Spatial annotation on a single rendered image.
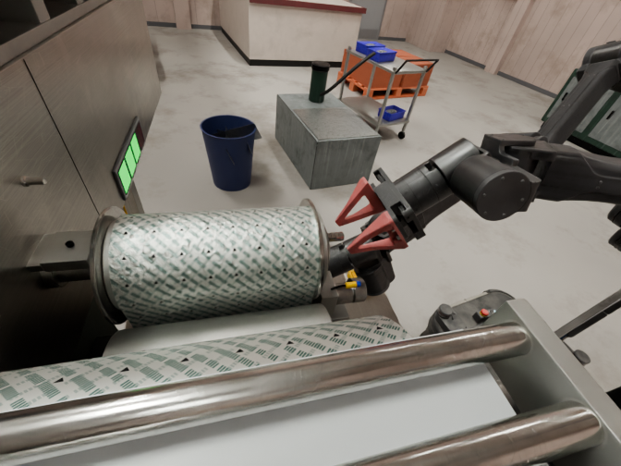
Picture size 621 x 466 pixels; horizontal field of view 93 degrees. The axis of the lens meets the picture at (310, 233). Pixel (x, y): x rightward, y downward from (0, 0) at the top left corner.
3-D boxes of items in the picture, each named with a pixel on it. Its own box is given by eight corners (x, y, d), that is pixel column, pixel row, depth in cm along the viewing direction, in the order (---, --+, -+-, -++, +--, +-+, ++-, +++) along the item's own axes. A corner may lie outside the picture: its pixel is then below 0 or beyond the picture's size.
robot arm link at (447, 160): (475, 162, 42) (462, 128, 39) (506, 179, 36) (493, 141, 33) (431, 189, 44) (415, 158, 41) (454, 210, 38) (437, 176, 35)
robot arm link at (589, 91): (503, 184, 77) (544, 190, 68) (483, 145, 71) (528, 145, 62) (601, 66, 81) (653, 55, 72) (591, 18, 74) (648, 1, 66)
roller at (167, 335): (330, 408, 41) (348, 374, 33) (124, 455, 34) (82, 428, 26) (310, 328, 49) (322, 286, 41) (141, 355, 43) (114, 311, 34)
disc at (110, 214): (127, 345, 38) (79, 277, 27) (124, 345, 38) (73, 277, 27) (145, 256, 48) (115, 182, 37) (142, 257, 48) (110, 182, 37)
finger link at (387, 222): (348, 239, 47) (400, 207, 45) (364, 274, 42) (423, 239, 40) (327, 215, 43) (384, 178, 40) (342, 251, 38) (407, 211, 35)
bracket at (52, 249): (91, 268, 34) (85, 257, 32) (30, 274, 32) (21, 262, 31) (103, 238, 37) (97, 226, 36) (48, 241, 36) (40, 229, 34)
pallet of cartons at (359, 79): (360, 100, 460) (369, 65, 425) (333, 78, 524) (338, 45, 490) (430, 98, 510) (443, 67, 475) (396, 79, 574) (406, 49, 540)
